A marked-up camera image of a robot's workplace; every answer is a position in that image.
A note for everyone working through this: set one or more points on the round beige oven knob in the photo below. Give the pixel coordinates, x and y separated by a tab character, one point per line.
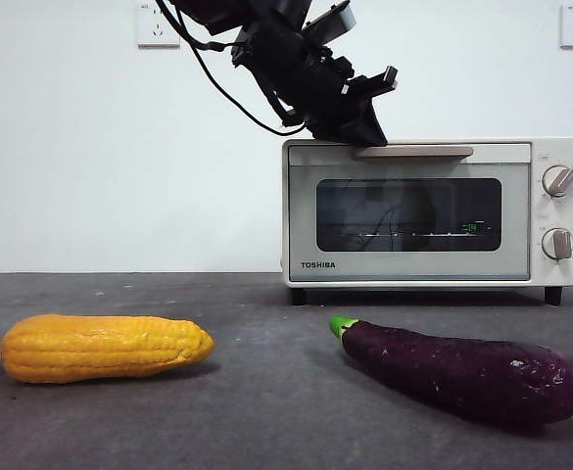
559	181
557	243

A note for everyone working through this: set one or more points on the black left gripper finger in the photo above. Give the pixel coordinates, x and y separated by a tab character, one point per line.
354	125

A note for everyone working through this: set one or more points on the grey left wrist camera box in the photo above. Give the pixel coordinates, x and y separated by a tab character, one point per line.
335	22

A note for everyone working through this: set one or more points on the purple eggplant with green stem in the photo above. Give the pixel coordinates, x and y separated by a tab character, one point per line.
462	371

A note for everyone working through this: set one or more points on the cream Toshiba toaster oven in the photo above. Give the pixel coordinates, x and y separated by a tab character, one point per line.
560	273

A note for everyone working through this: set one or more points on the yellow corn cob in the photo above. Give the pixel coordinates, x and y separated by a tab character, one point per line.
105	350

